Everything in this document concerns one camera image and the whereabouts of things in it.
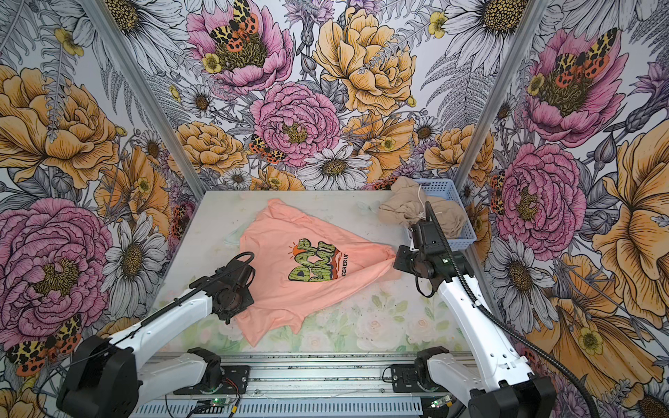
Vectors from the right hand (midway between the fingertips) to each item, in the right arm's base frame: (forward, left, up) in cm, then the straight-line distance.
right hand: (402, 266), depth 77 cm
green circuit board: (-29, +52, -18) cm, 62 cm away
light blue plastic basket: (+47, -30, -15) cm, 58 cm away
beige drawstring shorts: (+33, -9, -9) cm, 35 cm away
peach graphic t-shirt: (+14, +34, -18) cm, 40 cm away
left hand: (-6, +50, -15) cm, 53 cm away
